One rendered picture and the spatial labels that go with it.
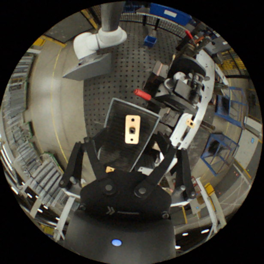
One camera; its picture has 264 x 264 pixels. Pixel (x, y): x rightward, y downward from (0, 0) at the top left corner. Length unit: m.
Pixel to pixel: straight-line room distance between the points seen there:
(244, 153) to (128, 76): 8.37
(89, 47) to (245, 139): 8.49
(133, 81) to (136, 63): 0.19
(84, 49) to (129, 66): 0.41
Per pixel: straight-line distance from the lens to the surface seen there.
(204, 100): 0.58
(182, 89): 0.26
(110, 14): 0.53
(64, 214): 3.55
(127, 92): 0.68
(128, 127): 0.21
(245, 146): 8.20
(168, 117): 0.32
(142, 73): 0.72
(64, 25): 2.79
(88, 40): 0.68
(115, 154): 0.27
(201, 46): 0.58
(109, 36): 0.63
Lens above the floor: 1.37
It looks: 67 degrees down
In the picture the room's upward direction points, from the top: 172 degrees counter-clockwise
